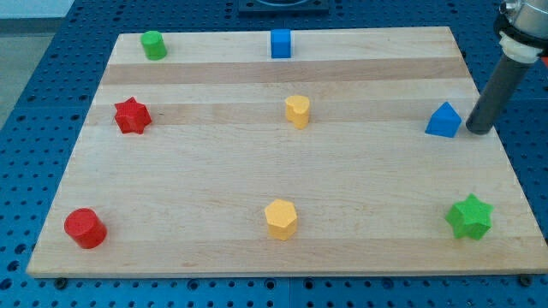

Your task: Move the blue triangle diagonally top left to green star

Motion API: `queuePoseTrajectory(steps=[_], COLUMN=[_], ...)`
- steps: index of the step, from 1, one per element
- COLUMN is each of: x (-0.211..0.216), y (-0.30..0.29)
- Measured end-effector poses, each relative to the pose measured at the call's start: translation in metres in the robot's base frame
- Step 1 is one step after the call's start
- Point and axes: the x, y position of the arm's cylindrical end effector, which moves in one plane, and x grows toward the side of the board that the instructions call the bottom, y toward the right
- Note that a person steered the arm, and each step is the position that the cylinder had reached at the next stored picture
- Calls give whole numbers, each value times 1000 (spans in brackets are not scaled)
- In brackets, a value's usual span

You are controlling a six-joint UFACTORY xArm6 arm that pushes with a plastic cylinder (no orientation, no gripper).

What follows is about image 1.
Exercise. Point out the blue triangle block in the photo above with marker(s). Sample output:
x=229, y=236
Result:
x=444, y=122

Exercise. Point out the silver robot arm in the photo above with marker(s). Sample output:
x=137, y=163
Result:
x=521, y=26

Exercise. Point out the red star block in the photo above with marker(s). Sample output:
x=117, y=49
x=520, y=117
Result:
x=132, y=116

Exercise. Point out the green star block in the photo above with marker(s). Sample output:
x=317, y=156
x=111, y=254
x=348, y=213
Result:
x=470, y=218

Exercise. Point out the yellow heart block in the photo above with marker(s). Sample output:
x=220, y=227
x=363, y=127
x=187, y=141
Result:
x=297, y=110

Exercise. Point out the yellow hexagon block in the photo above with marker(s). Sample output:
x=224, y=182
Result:
x=281, y=218

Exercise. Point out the wooden board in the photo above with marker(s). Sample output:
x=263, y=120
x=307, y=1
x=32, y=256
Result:
x=371, y=189

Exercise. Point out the blue cube block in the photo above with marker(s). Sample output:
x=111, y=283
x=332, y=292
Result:
x=281, y=46

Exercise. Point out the green cylinder block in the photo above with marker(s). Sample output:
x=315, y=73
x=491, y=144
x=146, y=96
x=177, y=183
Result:
x=153, y=45

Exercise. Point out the red cylinder block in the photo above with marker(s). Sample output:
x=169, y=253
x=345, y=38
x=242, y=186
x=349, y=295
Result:
x=85, y=228

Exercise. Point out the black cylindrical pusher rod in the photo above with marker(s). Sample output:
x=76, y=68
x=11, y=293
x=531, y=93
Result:
x=498, y=91

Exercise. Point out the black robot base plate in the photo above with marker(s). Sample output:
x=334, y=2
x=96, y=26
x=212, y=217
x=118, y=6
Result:
x=282, y=7

